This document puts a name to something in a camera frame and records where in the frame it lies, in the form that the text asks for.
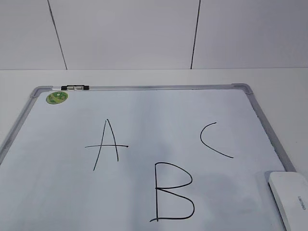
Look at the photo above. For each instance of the round green sticker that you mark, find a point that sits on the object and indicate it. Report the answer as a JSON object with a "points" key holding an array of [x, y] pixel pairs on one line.
{"points": [[56, 97]]}

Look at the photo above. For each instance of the white board eraser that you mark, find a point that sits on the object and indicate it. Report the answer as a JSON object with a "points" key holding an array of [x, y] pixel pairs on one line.
{"points": [[290, 192]]}

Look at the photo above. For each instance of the white board with grey frame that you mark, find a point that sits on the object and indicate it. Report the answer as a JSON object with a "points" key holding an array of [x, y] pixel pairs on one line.
{"points": [[169, 158]]}

